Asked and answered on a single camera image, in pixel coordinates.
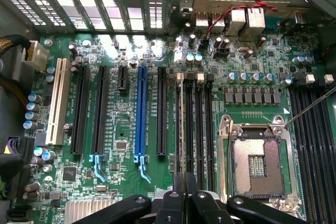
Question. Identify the white power connector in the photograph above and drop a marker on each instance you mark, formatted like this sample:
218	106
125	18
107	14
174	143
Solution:
38	56

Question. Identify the silver CPU socket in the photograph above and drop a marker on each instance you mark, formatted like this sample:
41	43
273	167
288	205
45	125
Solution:
260	161

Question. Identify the black RAM slot white latches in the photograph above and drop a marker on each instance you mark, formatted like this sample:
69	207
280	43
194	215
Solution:
179	77
315	155
329	108
200	129

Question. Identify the white expansion slot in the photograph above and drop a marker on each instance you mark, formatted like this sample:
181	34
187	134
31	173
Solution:
58	103

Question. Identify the silver finned heat sink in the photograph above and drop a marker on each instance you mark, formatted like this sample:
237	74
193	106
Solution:
78	209

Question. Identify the black expansion slot blue clip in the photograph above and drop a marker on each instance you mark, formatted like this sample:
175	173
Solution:
101	108

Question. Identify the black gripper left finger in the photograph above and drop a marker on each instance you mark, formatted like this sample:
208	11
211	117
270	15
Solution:
170	208

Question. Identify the short black expansion slot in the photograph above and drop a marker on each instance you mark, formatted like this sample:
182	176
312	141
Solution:
123	79

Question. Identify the green motherboard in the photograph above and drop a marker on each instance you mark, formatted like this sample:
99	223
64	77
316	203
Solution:
123	119

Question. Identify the black power connector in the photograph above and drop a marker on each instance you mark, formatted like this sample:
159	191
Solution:
23	150

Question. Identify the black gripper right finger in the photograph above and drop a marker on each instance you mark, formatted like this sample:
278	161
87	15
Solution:
207	208

